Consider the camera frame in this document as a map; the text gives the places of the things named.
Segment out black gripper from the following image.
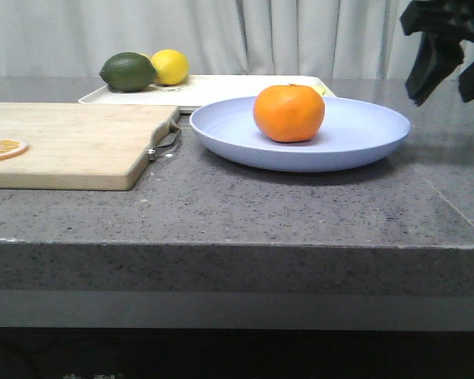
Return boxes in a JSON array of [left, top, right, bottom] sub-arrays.
[[400, 1, 474, 107]]

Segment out orange mandarin fruit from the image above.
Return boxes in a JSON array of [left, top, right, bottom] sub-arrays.
[[253, 84, 325, 143]]

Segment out light blue plate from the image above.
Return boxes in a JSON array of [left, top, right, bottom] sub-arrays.
[[190, 96, 411, 173]]

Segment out white plastic tray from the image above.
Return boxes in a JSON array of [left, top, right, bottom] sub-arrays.
[[79, 75, 335, 114]]

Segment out pale yellow fruit pieces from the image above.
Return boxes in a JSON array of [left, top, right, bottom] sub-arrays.
[[312, 85, 327, 96]]

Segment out yellow lemon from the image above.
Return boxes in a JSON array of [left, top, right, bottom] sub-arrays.
[[150, 49, 190, 85]]

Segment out green lime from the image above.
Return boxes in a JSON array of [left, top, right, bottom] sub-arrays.
[[100, 52, 156, 92]]

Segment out wooden cutting board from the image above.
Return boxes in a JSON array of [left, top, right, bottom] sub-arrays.
[[0, 103, 179, 190]]

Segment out grey-white curtain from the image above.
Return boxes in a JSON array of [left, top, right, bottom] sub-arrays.
[[0, 1, 420, 79]]

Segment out orange slice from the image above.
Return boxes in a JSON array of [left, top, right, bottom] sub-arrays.
[[0, 139, 29, 160]]

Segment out grey cutting board strap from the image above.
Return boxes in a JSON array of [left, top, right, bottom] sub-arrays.
[[147, 119, 182, 162]]

